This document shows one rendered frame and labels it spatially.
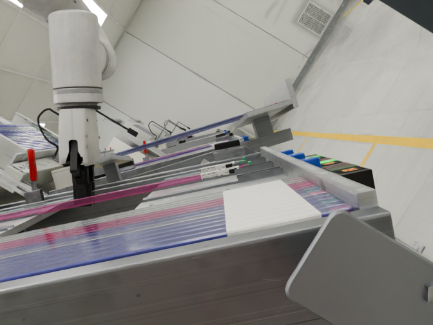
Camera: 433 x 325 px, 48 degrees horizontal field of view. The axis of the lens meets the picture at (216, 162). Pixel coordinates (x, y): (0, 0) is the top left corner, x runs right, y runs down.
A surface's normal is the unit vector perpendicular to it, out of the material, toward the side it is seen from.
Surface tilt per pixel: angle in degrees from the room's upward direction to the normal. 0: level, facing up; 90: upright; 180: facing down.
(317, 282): 90
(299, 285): 90
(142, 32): 90
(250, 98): 90
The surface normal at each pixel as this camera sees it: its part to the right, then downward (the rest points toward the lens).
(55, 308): 0.00, 0.07
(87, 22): 0.76, 0.01
